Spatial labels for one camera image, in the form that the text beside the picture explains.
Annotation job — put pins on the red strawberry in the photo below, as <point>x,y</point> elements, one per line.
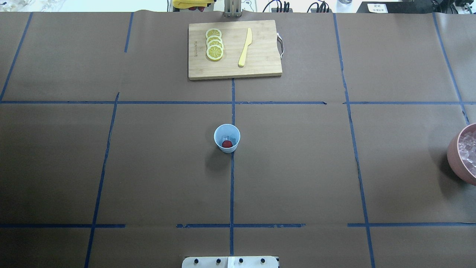
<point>227,144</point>

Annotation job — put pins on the light blue cup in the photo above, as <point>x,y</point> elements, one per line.
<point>227,129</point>

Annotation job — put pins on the clear ice cubes pile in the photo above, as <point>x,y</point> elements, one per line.
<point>467,151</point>

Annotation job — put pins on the wooden cutting board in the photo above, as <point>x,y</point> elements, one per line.
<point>263,58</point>

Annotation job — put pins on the lemon slice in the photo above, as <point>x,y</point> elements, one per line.
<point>213,32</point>
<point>215,47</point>
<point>214,55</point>
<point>214,40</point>

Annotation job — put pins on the yellow plastic knife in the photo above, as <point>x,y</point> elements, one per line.
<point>244,52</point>

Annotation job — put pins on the yellow cloth bag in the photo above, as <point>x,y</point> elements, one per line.
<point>186,4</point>

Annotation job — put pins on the pink bowl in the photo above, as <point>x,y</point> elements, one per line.
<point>454,159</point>

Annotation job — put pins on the aluminium frame post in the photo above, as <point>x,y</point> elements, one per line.
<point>232,8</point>

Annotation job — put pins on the white camera stand pillar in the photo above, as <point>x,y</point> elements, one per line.
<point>231,262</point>

